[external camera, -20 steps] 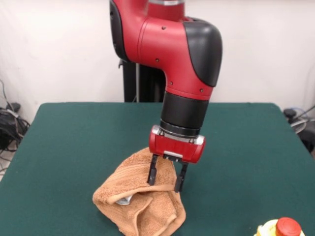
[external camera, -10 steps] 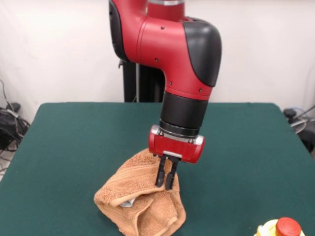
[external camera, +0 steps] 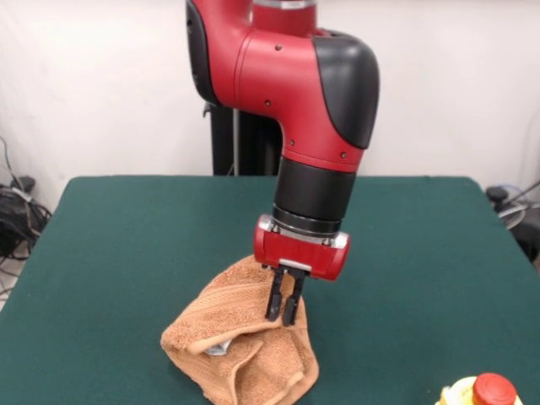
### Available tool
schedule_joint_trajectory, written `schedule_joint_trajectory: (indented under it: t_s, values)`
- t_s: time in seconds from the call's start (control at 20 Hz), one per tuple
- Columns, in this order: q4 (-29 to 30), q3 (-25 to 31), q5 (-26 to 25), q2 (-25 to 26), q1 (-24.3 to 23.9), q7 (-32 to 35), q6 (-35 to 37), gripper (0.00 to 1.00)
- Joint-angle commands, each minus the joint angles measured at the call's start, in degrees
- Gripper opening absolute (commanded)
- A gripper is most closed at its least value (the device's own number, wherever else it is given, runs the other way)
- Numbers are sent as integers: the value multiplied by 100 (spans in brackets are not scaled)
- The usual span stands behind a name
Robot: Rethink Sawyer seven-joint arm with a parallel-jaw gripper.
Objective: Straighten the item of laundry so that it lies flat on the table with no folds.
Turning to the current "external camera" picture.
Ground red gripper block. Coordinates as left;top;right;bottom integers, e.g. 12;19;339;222
252;213;352;327

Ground tan terry towel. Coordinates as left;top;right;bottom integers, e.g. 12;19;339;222
159;255;321;405

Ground dark green tablecloth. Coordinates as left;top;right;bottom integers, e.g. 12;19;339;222
0;175;540;405

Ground yellow emergency stop button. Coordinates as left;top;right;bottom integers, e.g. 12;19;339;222
440;371;527;405

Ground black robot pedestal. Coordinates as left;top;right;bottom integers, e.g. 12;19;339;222
201;100;282;176

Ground tangled black cables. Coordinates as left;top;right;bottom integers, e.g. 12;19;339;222
484;179;540;271
0;134;52;296

